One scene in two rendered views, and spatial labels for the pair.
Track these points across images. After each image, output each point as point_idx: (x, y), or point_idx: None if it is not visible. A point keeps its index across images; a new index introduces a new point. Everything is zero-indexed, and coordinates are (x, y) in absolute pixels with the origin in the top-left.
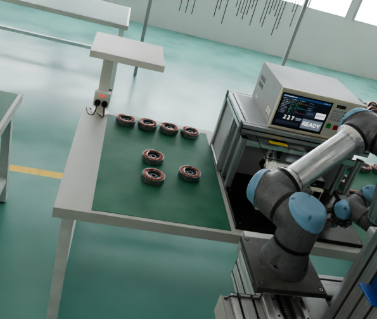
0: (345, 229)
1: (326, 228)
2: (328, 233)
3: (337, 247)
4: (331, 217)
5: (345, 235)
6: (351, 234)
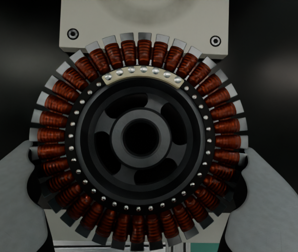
0: (288, 106)
1: (179, 117)
2: (170, 163)
3: (195, 221)
4: (167, 144)
5: (271, 154)
6: None
